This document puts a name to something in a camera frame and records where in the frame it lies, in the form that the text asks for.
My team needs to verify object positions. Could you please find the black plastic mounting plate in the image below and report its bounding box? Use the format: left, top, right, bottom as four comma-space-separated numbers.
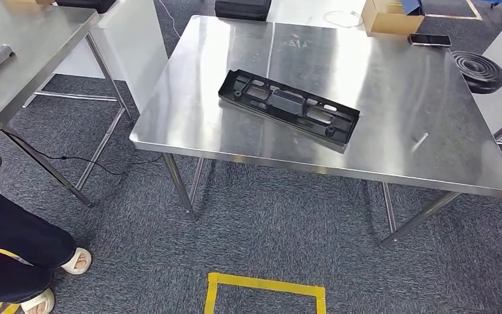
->
217, 69, 362, 148

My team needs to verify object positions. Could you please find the steel workbench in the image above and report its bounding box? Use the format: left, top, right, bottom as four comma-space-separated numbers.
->
129, 15, 502, 251

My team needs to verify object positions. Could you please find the yellow floor tape square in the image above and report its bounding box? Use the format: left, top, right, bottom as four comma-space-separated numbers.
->
203, 271, 328, 314

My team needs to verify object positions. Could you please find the black zip case yellow label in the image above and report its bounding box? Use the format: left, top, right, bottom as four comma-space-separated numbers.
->
214, 0, 273, 22

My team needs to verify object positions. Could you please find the white table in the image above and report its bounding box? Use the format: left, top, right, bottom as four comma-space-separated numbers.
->
266, 0, 369, 31

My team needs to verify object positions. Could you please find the open cardboard box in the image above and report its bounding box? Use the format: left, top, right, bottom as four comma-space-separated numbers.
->
361, 0, 426, 37

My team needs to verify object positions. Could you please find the black smartphone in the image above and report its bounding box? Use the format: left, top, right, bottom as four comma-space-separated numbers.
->
407, 32, 453, 48

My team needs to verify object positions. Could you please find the blue cardboard sheet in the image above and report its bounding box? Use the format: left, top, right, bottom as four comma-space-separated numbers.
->
400, 0, 424, 16

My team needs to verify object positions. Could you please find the large black carry case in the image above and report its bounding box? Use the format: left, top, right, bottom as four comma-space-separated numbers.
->
55, 0, 118, 15

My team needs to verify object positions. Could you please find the black ribbed round disc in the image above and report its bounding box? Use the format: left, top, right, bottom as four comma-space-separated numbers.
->
450, 50, 502, 96

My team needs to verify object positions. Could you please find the person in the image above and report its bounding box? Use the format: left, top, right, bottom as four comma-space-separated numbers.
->
0, 141, 93, 314

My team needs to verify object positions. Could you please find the brown cardboard box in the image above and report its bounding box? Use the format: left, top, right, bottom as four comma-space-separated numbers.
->
1, 0, 56, 7

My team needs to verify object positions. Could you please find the white coiled cable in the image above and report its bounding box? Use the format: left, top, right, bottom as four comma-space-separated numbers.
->
322, 9, 365, 29

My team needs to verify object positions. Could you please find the white floor cable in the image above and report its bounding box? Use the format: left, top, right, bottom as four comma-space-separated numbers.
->
157, 0, 183, 39

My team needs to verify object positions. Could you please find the black floor cable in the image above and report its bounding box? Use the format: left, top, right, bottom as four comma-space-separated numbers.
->
0, 120, 164, 177

